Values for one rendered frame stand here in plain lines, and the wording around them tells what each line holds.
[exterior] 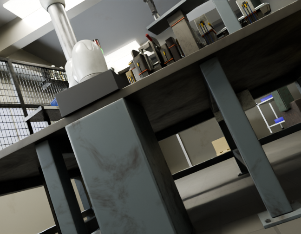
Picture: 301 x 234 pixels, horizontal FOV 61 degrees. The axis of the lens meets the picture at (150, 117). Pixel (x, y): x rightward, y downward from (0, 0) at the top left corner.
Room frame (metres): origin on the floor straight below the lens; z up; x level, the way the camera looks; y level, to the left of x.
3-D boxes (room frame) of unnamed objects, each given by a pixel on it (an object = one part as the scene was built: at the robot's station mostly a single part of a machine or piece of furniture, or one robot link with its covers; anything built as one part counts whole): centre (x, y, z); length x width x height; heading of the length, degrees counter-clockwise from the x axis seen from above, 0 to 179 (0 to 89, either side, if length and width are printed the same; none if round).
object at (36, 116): (2.09, 0.55, 1.02); 0.90 x 0.22 x 0.03; 152
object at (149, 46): (1.71, -0.15, 0.95); 0.18 x 0.13 x 0.49; 62
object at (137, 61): (1.63, -0.07, 0.89); 0.09 x 0.08 x 0.38; 152
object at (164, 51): (1.64, -0.27, 0.89); 0.12 x 0.07 x 0.38; 152
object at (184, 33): (1.44, -0.39, 0.92); 0.10 x 0.08 x 0.45; 62
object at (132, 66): (1.76, -0.04, 0.91); 0.07 x 0.05 x 0.42; 152
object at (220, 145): (6.49, -1.60, 0.37); 1.19 x 0.85 x 0.73; 168
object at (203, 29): (1.53, -0.55, 0.90); 0.13 x 0.08 x 0.41; 152
